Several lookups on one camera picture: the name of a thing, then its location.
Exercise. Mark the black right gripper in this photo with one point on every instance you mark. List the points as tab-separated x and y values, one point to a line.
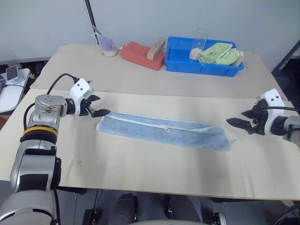
259	122

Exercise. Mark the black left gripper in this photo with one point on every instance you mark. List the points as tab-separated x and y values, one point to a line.
84	106

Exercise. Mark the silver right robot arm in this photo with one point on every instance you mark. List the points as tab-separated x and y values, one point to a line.
289	126

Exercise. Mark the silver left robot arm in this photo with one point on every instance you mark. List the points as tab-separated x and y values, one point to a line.
44	110

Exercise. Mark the light blue towel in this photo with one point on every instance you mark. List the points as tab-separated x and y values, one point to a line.
164	133

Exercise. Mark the beige cardboard sheet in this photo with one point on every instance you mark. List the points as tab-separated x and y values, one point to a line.
140	168
140	79

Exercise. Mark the clear glass beaker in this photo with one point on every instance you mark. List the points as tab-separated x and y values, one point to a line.
110	52

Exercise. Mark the purple lump in beaker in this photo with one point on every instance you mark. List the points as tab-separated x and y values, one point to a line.
106	44

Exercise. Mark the green folded cloth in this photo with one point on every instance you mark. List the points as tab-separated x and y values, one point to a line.
211	54
230	57

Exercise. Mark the metal stirring spoon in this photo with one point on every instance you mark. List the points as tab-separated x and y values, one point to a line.
96	30

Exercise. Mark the wooden block with holes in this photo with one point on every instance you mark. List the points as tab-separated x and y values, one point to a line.
155	49

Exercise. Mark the white crumbly lump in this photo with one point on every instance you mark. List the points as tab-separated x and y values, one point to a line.
195	54

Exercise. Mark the blue plastic bin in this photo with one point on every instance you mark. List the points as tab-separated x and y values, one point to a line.
180	63

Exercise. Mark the white side table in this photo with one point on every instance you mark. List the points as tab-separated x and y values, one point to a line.
11	96

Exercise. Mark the black slanted pole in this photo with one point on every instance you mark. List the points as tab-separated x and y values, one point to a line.
92	16

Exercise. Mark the white phone on stand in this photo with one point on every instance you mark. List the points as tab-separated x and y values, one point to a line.
12	73

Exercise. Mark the clear plastic cup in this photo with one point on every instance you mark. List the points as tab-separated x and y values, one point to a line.
201	37

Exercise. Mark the small black box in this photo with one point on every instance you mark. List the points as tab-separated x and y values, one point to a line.
92	216
219	218

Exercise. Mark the dark rounded shape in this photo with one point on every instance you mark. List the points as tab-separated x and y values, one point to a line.
182	208
126	207

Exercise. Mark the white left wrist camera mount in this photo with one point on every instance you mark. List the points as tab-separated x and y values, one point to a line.
80	89

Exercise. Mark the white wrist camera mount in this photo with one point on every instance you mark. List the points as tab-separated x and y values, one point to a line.
273	97
80	89

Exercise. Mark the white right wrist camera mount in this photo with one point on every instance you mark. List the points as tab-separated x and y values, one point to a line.
273	97

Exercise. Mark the black metal frame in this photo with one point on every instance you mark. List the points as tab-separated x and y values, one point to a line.
287	58

